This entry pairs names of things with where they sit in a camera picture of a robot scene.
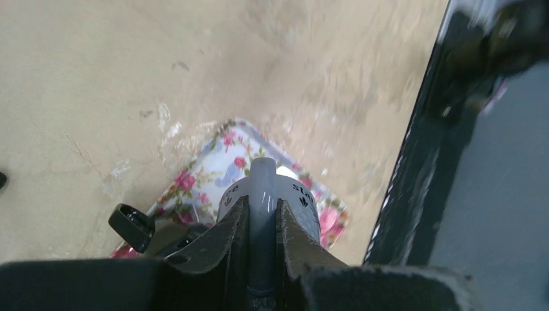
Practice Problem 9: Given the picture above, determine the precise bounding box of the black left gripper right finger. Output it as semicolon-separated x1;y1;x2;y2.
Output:
276;199;480;310

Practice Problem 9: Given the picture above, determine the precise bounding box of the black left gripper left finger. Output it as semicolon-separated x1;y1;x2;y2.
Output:
1;196;249;310

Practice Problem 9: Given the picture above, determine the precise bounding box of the small blue-grey mug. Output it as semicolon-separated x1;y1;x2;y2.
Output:
216;157;320;296

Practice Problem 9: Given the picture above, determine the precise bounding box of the black glossy mug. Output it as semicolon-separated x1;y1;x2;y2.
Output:
107;203;211;260

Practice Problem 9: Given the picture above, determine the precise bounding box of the floral serving tray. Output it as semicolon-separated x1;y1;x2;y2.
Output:
110;118;349;260

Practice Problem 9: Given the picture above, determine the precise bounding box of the white music stand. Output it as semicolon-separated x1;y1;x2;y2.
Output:
0;172;8;189

